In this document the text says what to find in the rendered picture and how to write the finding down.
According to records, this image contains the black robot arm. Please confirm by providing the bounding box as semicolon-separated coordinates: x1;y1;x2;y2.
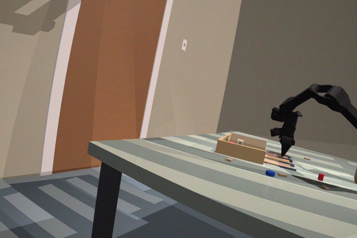
270;84;357;137

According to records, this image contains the tan wooden u-shaped frame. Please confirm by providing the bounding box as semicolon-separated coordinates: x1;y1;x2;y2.
215;130;267;164

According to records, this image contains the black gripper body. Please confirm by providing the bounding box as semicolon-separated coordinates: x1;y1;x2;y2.
279;123;296;145

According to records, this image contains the blue short cylinder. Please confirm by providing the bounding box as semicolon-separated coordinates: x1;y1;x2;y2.
265;170;275;177

